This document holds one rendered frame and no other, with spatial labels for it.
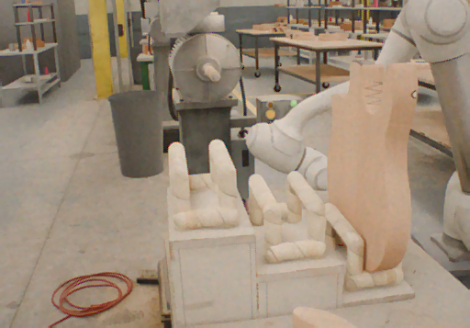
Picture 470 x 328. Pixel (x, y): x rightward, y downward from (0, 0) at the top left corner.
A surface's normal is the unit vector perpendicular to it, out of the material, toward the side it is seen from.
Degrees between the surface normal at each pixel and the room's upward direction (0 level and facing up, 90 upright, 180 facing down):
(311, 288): 90
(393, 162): 81
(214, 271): 90
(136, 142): 93
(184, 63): 88
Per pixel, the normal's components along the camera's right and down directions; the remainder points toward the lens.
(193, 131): 0.18, 0.27
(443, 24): -0.17, 0.18
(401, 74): 0.13, 0.04
